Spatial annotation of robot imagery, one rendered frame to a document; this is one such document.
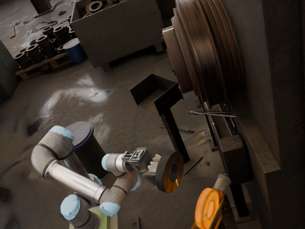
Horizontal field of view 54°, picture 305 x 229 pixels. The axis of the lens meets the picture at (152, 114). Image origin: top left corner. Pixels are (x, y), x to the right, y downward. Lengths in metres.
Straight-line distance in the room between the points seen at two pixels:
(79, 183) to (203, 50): 0.74
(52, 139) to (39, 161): 0.11
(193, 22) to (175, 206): 1.38
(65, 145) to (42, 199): 1.36
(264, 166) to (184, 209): 1.10
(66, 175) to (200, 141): 1.37
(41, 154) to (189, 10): 0.86
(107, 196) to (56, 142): 0.36
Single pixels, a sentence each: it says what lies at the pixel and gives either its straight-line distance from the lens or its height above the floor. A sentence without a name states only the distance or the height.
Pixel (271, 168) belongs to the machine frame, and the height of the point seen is 0.87.
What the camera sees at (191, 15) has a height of 1.32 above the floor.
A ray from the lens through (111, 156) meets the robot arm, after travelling 1.29.
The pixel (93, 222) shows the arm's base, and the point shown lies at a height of 0.40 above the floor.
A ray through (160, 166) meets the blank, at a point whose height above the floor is 0.97.
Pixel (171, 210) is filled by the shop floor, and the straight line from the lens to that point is 2.14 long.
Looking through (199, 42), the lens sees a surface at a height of 1.25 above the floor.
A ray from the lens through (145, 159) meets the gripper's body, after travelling 1.15.
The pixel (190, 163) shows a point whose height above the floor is 0.01.
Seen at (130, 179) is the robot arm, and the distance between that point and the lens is 1.33.
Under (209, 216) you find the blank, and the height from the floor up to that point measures 0.68.
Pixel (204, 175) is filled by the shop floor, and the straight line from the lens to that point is 2.23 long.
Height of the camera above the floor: 1.74
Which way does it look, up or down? 37 degrees down
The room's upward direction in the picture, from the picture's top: 24 degrees counter-clockwise
